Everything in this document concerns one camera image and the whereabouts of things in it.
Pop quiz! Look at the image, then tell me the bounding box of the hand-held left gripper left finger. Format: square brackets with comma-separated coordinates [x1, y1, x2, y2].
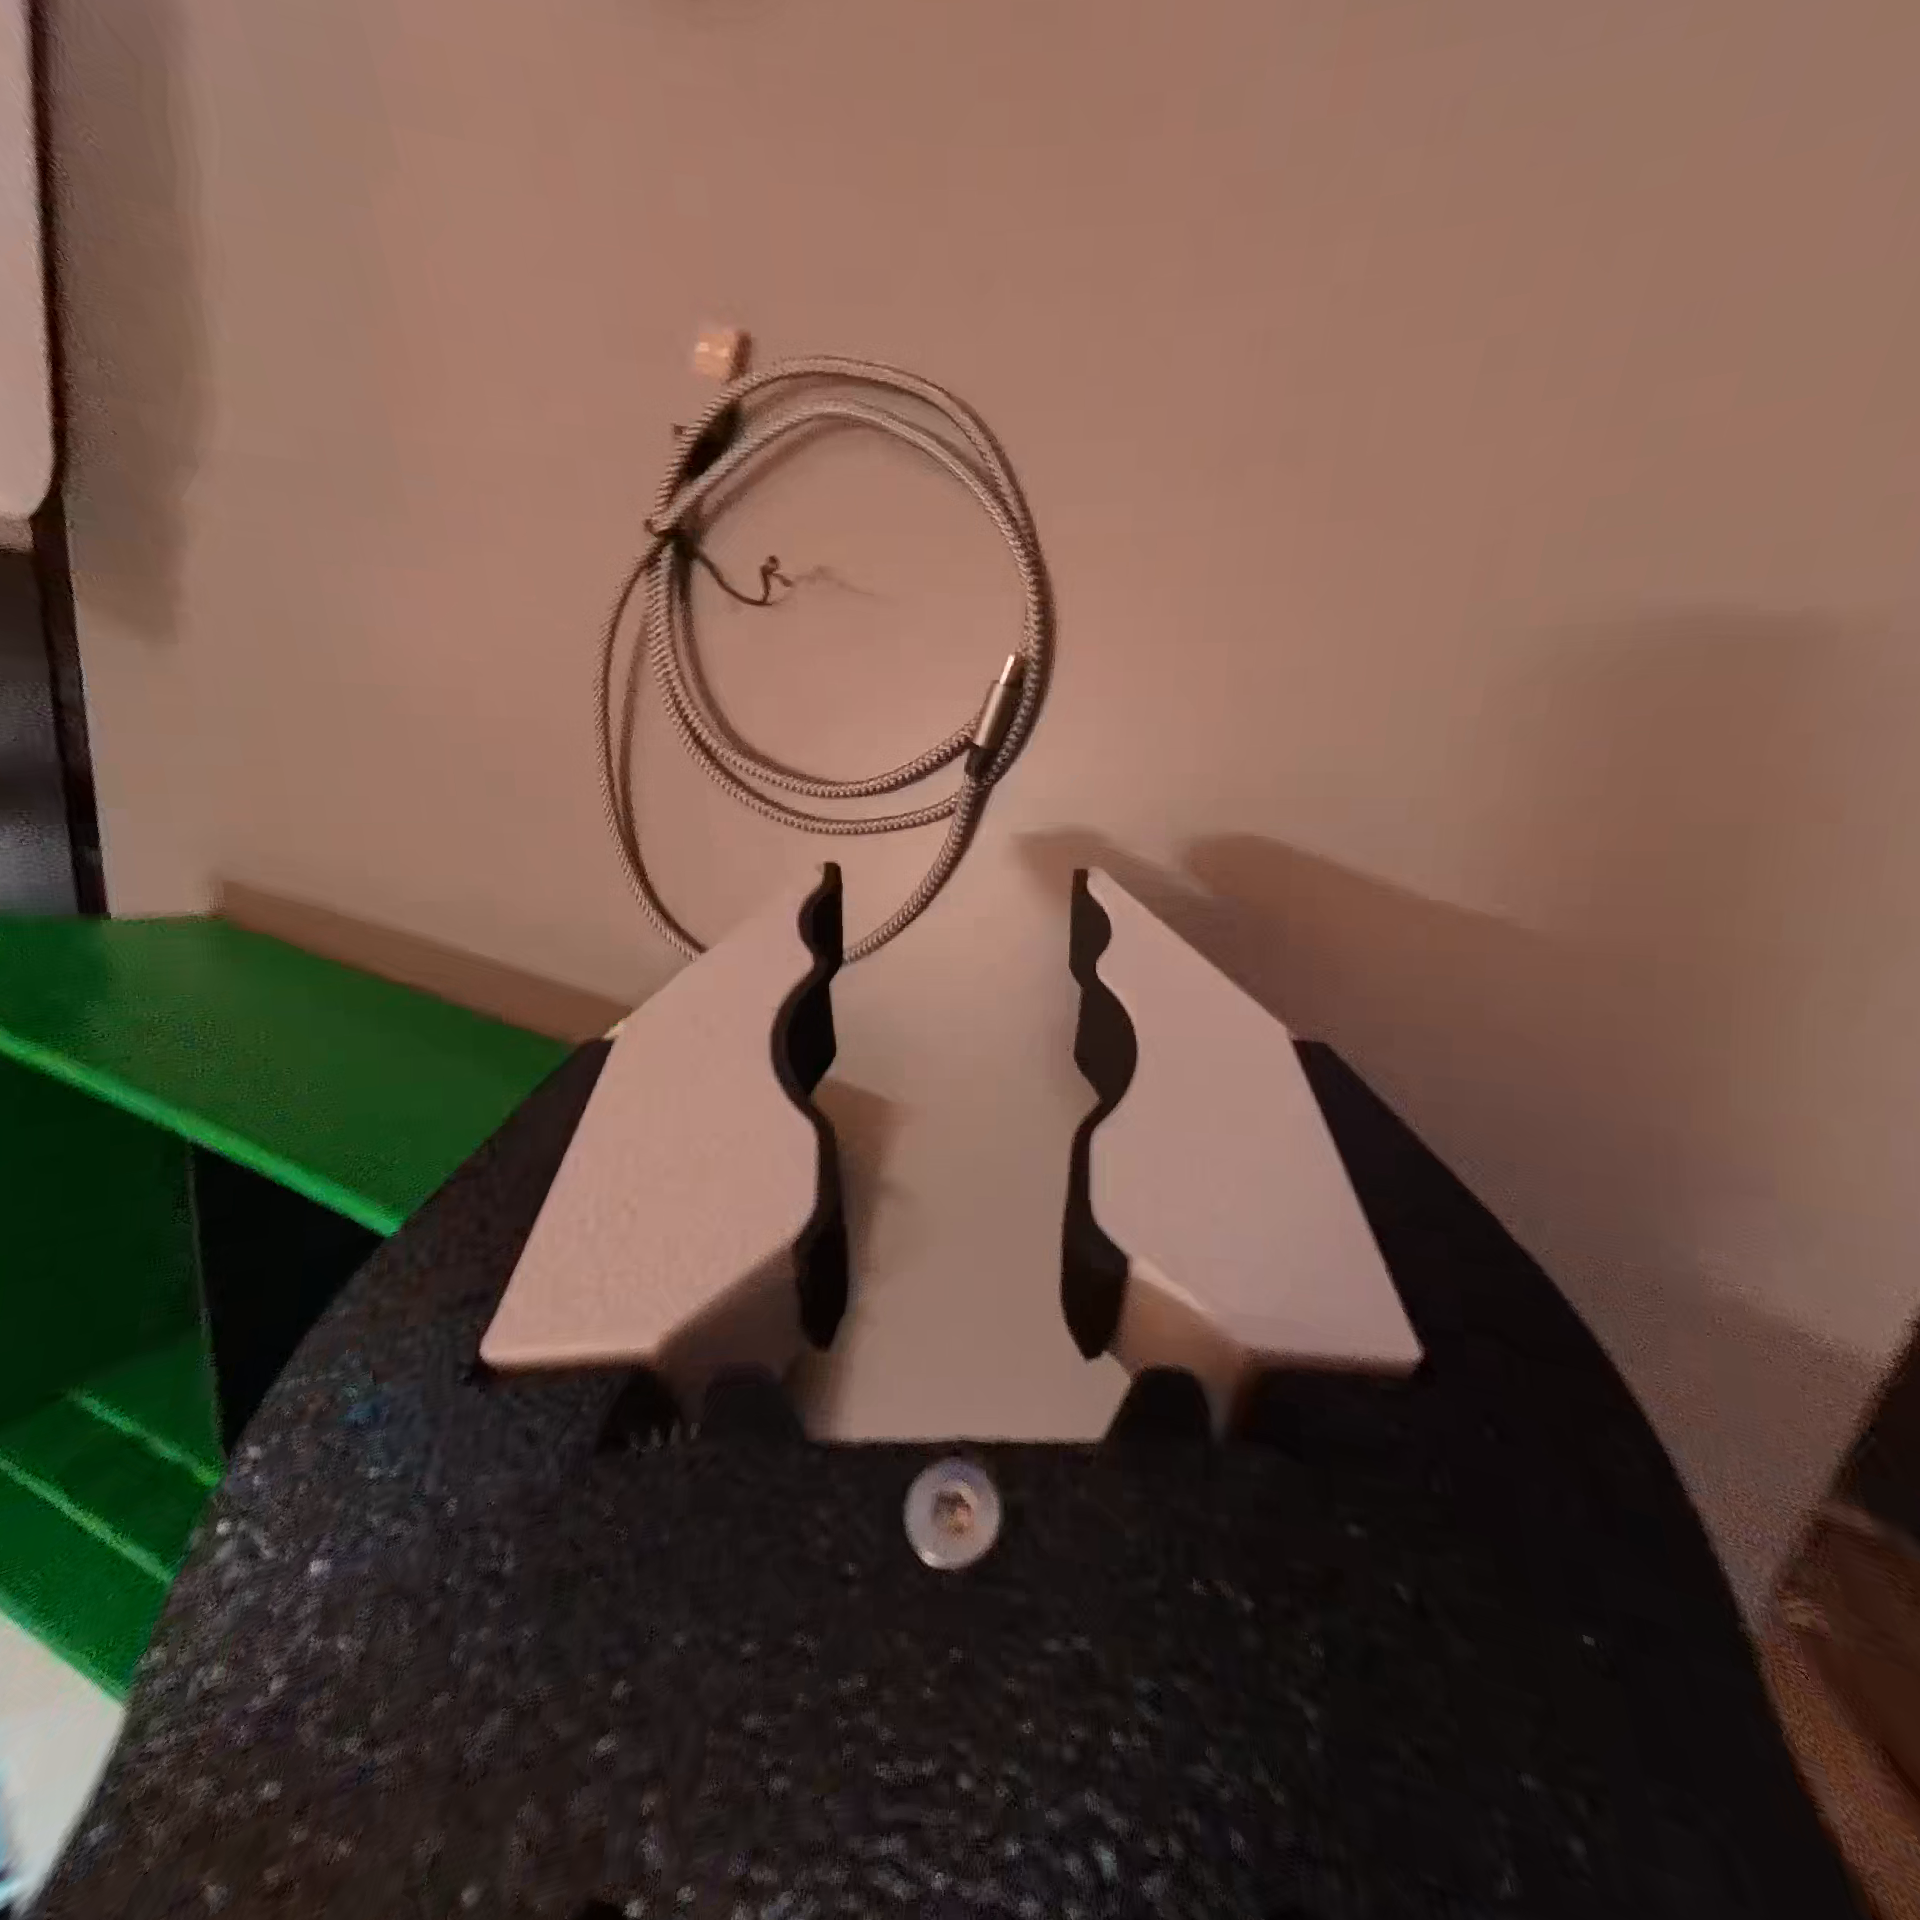
[481, 862, 848, 1391]

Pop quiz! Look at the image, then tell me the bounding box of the grey desk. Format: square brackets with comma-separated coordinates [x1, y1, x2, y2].
[47, 0, 1920, 1626]

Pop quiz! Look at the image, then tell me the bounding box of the grey braided cable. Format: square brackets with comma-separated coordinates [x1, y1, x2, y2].
[598, 317, 1060, 966]

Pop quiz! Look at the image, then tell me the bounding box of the green plastic bin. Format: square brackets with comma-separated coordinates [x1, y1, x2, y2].
[0, 915, 610, 1705]

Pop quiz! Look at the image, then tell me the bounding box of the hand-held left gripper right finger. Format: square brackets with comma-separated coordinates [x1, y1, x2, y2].
[1063, 863, 1425, 1430]

